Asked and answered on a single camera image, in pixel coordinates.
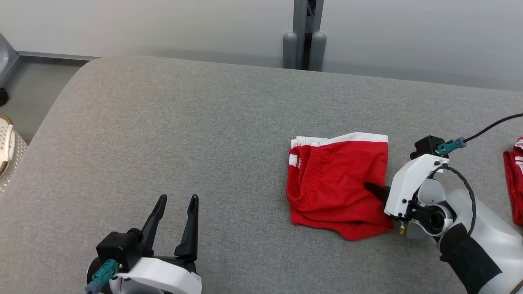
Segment right teal-plug black cable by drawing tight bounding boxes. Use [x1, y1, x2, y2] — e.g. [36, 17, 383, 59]
[435, 113, 523, 157]

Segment left teal-plug black cable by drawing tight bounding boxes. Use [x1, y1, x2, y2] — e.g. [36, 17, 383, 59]
[85, 259, 120, 294]

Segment red elastic-waist shorts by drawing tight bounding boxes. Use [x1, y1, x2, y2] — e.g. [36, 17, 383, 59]
[286, 132, 395, 241]

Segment cream plastic laundry basket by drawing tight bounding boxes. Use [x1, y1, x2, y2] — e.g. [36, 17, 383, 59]
[0, 114, 29, 193]

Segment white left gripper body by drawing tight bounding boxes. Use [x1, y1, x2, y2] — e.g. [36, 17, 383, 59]
[112, 255, 203, 294]

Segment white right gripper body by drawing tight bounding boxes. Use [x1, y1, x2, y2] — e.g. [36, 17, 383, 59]
[384, 154, 449, 221]

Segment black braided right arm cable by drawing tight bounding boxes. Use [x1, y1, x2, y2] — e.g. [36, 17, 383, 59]
[429, 163, 478, 226]

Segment grey foam cylinder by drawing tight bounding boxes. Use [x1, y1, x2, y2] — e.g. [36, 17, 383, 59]
[308, 32, 327, 72]
[283, 33, 298, 70]

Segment red white-sleeved T-shirt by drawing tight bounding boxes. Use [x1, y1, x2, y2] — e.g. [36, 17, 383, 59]
[503, 137, 523, 227]

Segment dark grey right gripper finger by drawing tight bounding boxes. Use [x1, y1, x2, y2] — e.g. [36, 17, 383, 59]
[364, 182, 392, 201]

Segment grey metal support leg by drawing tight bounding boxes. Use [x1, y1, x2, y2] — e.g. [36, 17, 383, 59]
[0, 33, 20, 83]

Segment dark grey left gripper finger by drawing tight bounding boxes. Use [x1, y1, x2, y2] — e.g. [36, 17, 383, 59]
[141, 194, 168, 250]
[175, 194, 200, 262]

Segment teal-plug black cable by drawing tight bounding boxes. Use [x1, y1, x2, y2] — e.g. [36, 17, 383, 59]
[85, 259, 120, 294]
[435, 113, 523, 157]

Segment grey metal partition post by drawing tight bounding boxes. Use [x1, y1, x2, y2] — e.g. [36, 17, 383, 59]
[293, 0, 325, 71]

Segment grey partition base rail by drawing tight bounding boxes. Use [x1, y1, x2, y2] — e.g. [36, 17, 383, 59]
[16, 51, 101, 62]

